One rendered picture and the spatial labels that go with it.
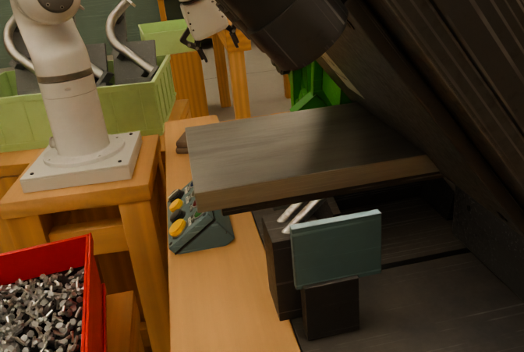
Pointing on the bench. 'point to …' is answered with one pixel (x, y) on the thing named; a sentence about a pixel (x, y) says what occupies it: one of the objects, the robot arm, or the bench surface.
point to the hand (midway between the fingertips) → (220, 50)
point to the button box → (199, 227)
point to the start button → (177, 227)
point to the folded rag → (182, 144)
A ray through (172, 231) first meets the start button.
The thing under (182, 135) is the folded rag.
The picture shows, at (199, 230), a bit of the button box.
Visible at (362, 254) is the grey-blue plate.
